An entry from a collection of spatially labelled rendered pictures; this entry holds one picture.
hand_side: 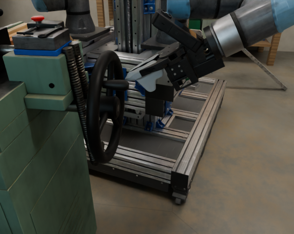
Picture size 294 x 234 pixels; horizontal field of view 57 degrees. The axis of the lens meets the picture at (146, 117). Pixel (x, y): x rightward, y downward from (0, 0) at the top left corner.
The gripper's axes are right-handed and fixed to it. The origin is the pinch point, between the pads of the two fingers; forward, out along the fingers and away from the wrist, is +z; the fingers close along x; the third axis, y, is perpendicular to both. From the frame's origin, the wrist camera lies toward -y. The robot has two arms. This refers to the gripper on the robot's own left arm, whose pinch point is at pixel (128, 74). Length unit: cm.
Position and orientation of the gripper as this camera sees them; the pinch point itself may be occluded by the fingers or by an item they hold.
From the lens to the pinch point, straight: 62.1
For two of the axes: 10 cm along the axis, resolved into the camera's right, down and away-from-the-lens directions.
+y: 5.0, 7.8, 3.9
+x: 1.3, -5.1, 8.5
